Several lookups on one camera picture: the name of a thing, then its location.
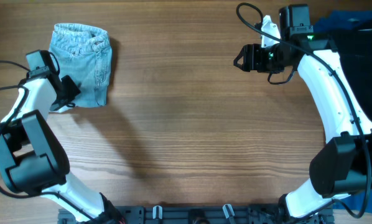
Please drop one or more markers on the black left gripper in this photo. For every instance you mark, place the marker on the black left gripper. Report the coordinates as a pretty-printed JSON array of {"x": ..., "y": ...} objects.
[{"x": 74, "y": 92}]

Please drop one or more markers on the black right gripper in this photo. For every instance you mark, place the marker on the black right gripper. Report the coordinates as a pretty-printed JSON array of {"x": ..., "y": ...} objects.
[{"x": 251, "y": 60}]

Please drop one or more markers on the light blue denim shorts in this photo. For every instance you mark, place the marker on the light blue denim shorts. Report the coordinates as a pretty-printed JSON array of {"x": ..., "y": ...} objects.
[{"x": 84, "y": 53}]

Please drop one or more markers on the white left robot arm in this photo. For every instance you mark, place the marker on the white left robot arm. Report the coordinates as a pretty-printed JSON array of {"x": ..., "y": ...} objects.
[{"x": 32, "y": 161}]

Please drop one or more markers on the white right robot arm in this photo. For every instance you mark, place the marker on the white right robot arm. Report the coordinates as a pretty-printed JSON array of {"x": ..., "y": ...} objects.
[{"x": 344, "y": 166}]

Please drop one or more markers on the black folded shirt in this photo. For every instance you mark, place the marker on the black folded shirt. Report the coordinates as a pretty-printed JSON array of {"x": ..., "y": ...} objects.
[{"x": 355, "y": 48}]

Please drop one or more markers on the blue folded shirt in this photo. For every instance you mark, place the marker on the blue folded shirt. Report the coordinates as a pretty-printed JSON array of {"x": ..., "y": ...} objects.
[{"x": 344, "y": 20}]

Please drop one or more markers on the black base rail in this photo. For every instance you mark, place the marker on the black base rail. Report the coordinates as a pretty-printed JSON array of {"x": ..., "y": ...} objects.
[{"x": 253, "y": 214}]

